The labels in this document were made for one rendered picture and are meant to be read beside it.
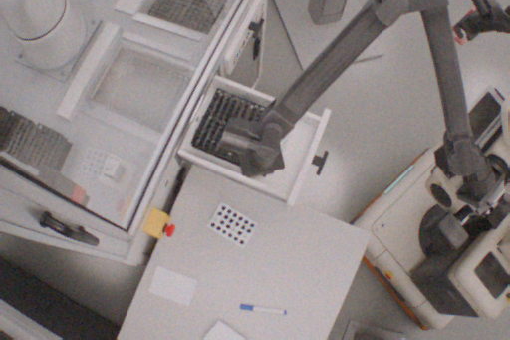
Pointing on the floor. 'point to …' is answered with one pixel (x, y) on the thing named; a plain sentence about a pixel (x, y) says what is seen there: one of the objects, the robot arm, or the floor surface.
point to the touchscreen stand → (322, 10)
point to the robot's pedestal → (369, 332)
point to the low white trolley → (247, 268)
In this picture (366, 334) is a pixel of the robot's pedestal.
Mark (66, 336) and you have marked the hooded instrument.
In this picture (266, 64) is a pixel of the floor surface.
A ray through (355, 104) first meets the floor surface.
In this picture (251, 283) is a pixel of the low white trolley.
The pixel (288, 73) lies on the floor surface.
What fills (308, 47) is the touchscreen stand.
